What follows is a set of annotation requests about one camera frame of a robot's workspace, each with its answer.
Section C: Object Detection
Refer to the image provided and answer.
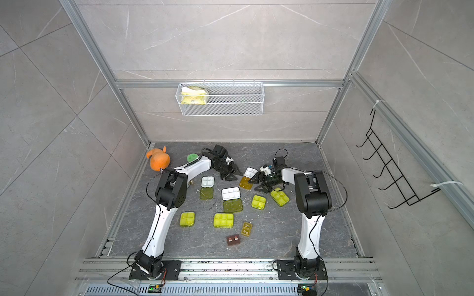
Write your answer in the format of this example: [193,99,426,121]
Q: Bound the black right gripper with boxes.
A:
[249,172,281,193]

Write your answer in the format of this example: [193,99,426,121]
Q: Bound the amber pillbox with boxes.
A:
[239,167,258,190]

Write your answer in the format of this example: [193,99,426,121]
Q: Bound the small green pillbox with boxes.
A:
[199,176,215,200]
[179,212,195,228]
[251,195,267,210]

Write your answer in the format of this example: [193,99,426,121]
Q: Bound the large green six-cell pillbox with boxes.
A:
[213,213,234,229]

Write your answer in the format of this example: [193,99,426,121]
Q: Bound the yellow small pillbox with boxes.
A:
[241,222,253,237]

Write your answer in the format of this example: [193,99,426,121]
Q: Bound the brown small pillbox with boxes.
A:
[226,234,241,246]

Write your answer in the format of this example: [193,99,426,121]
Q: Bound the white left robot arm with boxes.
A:
[133,145,242,279]

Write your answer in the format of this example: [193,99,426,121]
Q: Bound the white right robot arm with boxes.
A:
[244,157,332,280]

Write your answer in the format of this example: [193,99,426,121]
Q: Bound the green lidded round jar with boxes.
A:
[186,153,199,163]

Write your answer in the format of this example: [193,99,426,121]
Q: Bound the orange plush toy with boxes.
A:
[146,146,171,171]

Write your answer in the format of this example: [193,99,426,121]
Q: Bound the yellow packet in basket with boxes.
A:
[180,86,209,105]

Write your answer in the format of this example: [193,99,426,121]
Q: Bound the white wire wall basket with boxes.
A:
[175,81,265,117]

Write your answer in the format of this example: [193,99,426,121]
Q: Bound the black wall hook rack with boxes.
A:
[356,109,441,210]

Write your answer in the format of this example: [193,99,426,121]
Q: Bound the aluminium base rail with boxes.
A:
[73,257,388,296]

